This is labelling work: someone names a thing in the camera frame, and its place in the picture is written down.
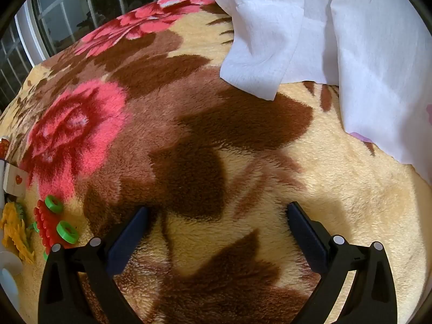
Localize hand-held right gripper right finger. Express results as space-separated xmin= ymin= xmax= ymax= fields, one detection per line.
xmin=286 ymin=201 xmax=398 ymax=324

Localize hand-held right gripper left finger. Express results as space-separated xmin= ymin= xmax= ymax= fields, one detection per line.
xmin=38 ymin=206 xmax=151 ymax=324

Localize red toy with green wheels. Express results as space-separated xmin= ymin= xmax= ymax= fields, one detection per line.
xmin=33 ymin=195 xmax=80 ymax=261

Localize yellow dinosaur toy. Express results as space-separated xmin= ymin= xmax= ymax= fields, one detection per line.
xmin=0 ymin=201 xmax=36 ymax=264

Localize white plastic cup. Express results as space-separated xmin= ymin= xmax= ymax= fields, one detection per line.
xmin=0 ymin=251 xmax=23 ymax=311

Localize white fabric sheet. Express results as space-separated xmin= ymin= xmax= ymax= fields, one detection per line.
xmin=202 ymin=0 xmax=432 ymax=176

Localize window with white bars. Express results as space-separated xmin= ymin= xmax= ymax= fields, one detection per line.
xmin=0 ymin=0 xmax=210 ymax=109

